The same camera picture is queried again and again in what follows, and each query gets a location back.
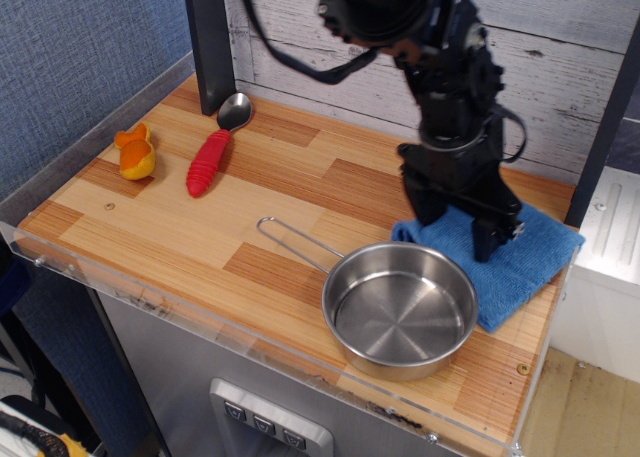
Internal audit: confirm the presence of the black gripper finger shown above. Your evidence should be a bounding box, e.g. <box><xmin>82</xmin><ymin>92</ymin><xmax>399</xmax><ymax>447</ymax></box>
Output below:
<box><xmin>402</xmin><ymin>169</ymin><xmax>449</xmax><ymax>226</ymax></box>
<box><xmin>472</xmin><ymin>213</ymin><xmax>525</xmax><ymax>263</ymax></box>

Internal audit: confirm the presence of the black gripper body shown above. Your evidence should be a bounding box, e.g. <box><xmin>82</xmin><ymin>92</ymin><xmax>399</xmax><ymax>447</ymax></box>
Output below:
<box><xmin>398</xmin><ymin>111</ymin><xmax>523</xmax><ymax>218</ymax></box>

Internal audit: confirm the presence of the blue cloth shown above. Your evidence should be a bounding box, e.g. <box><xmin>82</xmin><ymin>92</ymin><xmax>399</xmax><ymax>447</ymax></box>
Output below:
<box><xmin>391</xmin><ymin>204</ymin><xmax>585</xmax><ymax>332</ymax></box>

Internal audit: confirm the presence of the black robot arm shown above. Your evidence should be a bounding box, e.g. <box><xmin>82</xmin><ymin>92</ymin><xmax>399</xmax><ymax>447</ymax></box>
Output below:
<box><xmin>318</xmin><ymin>0</ymin><xmax>524</xmax><ymax>262</ymax></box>

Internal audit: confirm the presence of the stainless steel pan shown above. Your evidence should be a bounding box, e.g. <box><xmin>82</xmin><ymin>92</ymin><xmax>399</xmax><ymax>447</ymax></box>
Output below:
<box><xmin>256</xmin><ymin>216</ymin><xmax>479</xmax><ymax>382</ymax></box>

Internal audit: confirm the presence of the white side cabinet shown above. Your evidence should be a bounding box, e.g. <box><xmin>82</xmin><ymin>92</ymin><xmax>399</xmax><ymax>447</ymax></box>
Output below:
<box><xmin>550</xmin><ymin>167</ymin><xmax>639</xmax><ymax>382</ymax></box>

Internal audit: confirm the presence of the clear acrylic front guard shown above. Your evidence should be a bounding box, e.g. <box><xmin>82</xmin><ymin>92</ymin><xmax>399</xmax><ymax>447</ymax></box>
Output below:
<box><xmin>1</xmin><ymin>225</ymin><xmax>521</xmax><ymax>456</ymax></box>

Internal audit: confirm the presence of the silver button control panel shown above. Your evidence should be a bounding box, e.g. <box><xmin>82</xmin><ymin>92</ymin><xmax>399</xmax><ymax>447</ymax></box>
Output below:
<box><xmin>209</xmin><ymin>378</ymin><xmax>334</xmax><ymax>456</ymax></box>

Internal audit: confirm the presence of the orange peel toy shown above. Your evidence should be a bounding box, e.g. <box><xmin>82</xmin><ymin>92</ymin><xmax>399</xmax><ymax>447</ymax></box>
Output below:
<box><xmin>114</xmin><ymin>122</ymin><xmax>156</xmax><ymax>181</ymax></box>

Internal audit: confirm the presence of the yellow black object on floor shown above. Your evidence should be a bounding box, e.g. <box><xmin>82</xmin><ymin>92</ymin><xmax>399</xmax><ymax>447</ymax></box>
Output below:
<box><xmin>1</xmin><ymin>412</ymin><xmax>90</xmax><ymax>456</ymax></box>

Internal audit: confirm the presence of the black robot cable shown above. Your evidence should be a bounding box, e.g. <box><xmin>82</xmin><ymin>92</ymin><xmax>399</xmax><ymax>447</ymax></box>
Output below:
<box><xmin>236</xmin><ymin>0</ymin><xmax>528</xmax><ymax>166</ymax></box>

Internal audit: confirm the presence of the dark grey right post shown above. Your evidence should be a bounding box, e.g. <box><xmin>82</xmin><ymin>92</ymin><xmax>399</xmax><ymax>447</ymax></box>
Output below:
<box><xmin>565</xmin><ymin>25</ymin><xmax>639</xmax><ymax>228</ymax></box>

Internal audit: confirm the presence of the dark grey post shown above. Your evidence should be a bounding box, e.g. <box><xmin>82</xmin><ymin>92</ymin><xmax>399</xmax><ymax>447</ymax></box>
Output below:
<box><xmin>185</xmin><ymin>0</ymin><xmax>236</xmax><ymax>116</ymax></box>
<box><xmin>565</xmin><ymin>25</ymin><xmax>639</xmax><ymax>228</ymax></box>

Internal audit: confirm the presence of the red handled metal spoon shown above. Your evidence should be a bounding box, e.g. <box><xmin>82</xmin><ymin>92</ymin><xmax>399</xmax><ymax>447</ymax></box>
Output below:
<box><xmin>186</xmin><ymin>92</ymin><xmax>253</xmax><ymax>197</ymax></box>

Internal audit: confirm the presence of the dark grey left post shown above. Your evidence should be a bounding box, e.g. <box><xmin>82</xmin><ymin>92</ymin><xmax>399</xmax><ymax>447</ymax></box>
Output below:
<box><xmin>185</xmin><ymin>0</ymin><xmax>236</xmax><ymax>116</ymax></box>

